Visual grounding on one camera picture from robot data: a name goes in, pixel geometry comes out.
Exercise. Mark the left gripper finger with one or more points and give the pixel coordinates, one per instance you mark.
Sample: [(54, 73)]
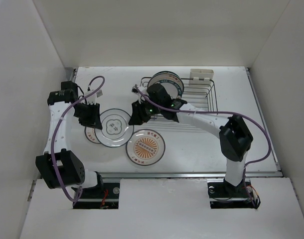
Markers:
[(96, 122), (82, 120)]

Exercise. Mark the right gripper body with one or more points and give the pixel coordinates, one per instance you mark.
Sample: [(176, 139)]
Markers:
[(151, 108)]

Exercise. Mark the small orange sunburst plate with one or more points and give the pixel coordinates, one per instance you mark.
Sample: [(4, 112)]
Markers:
[(90, 135)]

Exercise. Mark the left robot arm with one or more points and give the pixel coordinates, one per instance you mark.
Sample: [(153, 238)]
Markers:
[(58, 165)]

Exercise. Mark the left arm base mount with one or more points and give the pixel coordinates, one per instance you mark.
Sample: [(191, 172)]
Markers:
[(100, 198)]

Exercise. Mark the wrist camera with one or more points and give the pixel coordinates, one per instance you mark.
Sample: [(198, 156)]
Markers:
[(141, 92), (92, 96)]

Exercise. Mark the wire dish rack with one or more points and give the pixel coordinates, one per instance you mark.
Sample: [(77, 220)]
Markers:
[(201, 94)]

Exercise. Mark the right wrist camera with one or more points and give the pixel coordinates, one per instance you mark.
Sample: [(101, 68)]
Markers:
[(141, 92)]

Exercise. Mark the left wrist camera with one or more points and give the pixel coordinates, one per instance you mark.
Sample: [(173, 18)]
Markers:
[(92, 96)]

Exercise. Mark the green rim lettered plate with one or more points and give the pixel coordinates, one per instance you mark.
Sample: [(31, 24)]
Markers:
[(170, 81)]

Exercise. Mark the white cutlery holder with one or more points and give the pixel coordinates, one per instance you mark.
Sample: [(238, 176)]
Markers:
[(201, 74)]

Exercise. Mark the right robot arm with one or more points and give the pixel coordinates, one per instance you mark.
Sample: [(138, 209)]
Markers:
[(232, 132)]

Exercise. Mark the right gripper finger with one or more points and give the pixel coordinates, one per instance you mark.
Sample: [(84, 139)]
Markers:
[(135, 118), (144, 118)]

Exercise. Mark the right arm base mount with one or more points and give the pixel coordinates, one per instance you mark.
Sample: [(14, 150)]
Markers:
[(225, 196)]

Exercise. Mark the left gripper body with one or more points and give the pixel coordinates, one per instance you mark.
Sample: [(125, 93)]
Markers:
[(82, 109)]

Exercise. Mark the green quatrefoil plate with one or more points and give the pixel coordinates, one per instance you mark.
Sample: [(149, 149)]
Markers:
[(116, 130)]

